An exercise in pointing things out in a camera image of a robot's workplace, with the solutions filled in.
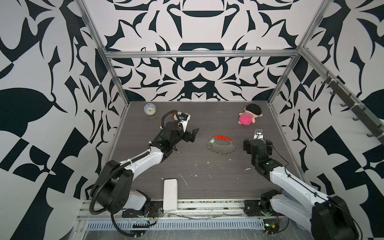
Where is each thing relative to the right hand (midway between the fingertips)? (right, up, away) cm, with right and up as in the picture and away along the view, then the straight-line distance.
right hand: (258, 139), depth 84 cm
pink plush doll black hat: (+5, +16, +21) cm, 27 cm away
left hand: (-38, +10, -1) cm, 39 cm away
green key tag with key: (-23, -3, +14) cm, 28 cm away
